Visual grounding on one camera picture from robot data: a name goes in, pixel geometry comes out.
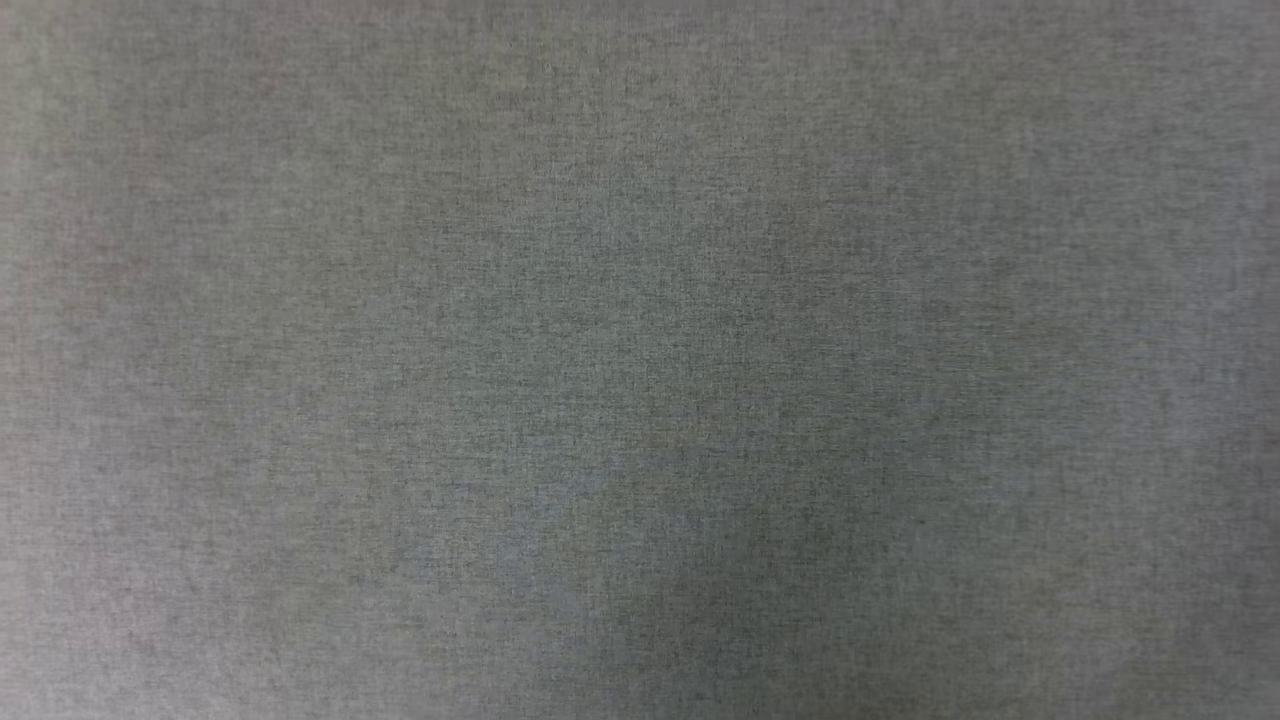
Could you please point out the grey fabric sofa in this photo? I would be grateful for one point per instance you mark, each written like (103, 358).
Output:
(640, 360)

